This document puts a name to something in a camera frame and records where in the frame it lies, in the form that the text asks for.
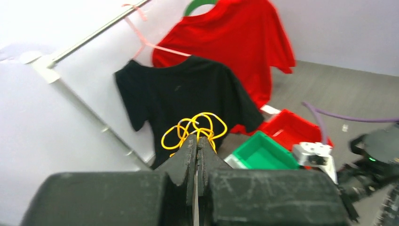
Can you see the white plastic bin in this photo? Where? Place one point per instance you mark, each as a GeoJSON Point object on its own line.
{"type": "Point", "coordinates": [234, 162]}

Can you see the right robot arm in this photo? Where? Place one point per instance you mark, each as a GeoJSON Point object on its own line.
{"type": "Point", "coordinates": [377, 168]}

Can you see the red sweatshirt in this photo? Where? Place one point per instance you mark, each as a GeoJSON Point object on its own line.
{"type": "Point", "coordinates": [245, 35]}

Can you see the green hanger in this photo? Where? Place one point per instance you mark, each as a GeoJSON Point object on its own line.
{"type": "Point", "coordinates": [194, 4]}

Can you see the black t-shirt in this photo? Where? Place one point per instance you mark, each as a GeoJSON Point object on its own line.
{"type": "Point", "coordinates": [164, 96]}

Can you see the green plastic bin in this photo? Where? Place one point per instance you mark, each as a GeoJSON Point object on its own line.
{"type": "Point", "coordinates": [262, 152]}

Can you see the red plastic bin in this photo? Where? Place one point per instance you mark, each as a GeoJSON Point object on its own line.
{"type": "Point", "coordinates": [289, 129]}

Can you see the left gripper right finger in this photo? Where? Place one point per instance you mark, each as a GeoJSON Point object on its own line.
{"type": "Point", "coordinates": [243, 197]}

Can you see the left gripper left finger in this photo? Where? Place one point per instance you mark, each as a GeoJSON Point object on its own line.
{"type": "Point", "coordinates": [162, 197]}

